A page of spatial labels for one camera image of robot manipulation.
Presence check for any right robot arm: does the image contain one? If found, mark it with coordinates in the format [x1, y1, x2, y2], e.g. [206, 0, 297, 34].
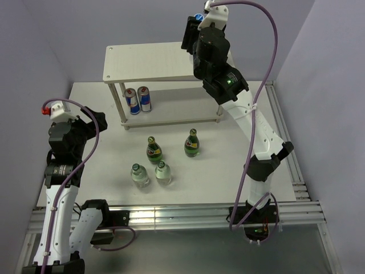
[181, 17, 294, 224]

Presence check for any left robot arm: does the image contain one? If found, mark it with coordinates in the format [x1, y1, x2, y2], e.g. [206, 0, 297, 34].
[22, 102, 111, 273]

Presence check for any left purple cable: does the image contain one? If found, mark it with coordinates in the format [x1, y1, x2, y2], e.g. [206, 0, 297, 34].
[39, 99, 136, 274]

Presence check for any red bull can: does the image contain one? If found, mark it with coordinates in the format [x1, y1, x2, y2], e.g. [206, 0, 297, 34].
[137, 86, 152, 112]
[124, 88, 140, 115]

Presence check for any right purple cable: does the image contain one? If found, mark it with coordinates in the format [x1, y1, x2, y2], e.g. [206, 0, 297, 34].
[209, 0, 283, 244]

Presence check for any aluminium frame rail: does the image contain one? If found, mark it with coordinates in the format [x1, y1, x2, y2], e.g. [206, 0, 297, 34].
[17, 80, 343, 274]

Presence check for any green glass bottle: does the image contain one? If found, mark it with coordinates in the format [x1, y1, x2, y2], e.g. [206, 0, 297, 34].
[146, 136, 163, 164]
[184, 128, 200, 158]

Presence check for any beige two-tier shelf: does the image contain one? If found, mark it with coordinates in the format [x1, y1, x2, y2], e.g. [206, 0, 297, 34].
[103, 42, 224, 130]

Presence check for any left red bull can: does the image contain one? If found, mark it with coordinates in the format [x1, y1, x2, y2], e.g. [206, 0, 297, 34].
[124, 88, 140, 115]

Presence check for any purple cable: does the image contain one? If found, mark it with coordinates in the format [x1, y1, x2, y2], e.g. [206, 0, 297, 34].
[39, 99, 136, 274]
[209, 0, 283, 244]

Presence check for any left clear glass bottle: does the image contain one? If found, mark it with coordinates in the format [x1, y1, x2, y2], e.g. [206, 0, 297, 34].
[131, 163, 149, 188]

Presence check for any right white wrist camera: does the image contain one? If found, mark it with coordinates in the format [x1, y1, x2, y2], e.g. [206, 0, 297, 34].
[197, 1, 229, 30]

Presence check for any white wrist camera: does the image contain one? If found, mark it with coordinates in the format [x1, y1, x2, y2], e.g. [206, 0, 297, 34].
[41, 100, 77, 123]
[197, 1, 229, 30]

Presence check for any right clear glass bottle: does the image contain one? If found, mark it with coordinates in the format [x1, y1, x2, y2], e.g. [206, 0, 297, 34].
[155, 161, 172, 186]

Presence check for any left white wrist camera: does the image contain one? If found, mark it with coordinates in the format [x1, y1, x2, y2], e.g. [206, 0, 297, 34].
[41, 100, 77, 123]

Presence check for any clear glass bottle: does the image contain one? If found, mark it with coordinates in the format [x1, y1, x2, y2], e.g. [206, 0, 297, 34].
[131, 163, 149, 188]
[155, 161, 172, 186]

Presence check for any right red bull can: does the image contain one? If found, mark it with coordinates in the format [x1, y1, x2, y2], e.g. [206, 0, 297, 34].
[137, 86, 152, 112]

